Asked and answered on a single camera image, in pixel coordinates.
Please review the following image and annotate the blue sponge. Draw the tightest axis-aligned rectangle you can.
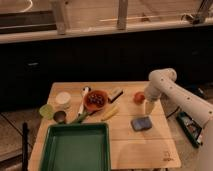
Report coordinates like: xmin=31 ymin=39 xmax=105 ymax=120
xmin=131 ymin=117 xmax=152 ymax=131

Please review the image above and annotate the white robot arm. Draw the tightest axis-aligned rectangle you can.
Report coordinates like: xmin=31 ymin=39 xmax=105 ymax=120
xmin=144 ymin=68 xmax=213 ymax=171

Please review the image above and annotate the green plastic tray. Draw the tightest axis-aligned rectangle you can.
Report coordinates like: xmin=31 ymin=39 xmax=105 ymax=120
xmin=39 ymin=123 xmax=111 ymax=171

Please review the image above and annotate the red tomato toy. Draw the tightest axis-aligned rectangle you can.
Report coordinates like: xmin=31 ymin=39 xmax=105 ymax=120
xmin=133 ymin=92 xmax=145 ymax=104

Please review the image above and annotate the yellow banana toy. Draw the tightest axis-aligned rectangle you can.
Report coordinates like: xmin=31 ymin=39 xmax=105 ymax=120
xmin=101 ymin=106 xmax=119 ymax=121

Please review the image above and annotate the green bin with items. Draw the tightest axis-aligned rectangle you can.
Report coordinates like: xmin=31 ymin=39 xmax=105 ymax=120
xmin=176 ymin=112 xmax=202 ymax=148

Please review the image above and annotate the orange bowl with berries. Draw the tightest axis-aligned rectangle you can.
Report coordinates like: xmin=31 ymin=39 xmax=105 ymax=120
xmin=83 ymin=90 xmax=108 ymax=111

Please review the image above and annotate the white spoon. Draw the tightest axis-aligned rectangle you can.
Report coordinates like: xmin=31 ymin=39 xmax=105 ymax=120
xmin=78 ymin=86 xmax=91 ymax=116

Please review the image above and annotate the white cup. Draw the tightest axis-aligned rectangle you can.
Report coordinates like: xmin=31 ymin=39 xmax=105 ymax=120
xmin=55 ymin=92 xmax=71 ymax=109

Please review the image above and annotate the dark round scoop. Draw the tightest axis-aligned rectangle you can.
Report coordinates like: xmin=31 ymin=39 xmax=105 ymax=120
xmin=53 ymin=111 xmax=66 ymax=124

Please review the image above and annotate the black pole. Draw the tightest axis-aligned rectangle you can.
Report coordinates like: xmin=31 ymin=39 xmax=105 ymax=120
xmin=22 ymin=122 xmax=28 ymax=171

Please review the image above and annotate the green handled utensil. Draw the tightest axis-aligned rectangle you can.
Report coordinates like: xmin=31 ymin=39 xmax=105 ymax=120
xmin=70 ymin=111 xmax=95 ymax=124

